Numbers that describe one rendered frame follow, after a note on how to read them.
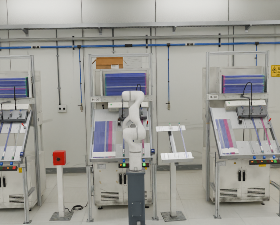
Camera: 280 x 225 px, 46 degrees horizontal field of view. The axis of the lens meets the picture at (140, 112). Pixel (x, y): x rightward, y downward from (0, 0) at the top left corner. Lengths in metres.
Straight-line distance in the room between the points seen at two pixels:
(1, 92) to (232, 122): 2.81
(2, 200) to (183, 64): 3.37
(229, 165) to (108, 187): 1.50
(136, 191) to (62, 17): 3.41
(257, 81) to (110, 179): 2.16
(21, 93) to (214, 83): 2.41
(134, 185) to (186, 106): 2.67
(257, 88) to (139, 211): 2.10
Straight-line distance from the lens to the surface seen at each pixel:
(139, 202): 3.34
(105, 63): 4.43
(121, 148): 3.80
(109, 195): 4.20
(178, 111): 5.66
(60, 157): 3.94
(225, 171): 4.24
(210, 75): 4.37
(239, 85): 4.28
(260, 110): 4.31
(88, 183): 3.86
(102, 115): 4.09
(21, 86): 4.29
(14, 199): 4.44
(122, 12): 5.68
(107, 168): 4.09
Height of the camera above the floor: 1.62
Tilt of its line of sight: 6 degrees down
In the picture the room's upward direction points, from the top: 1 degrees counter-clockwise
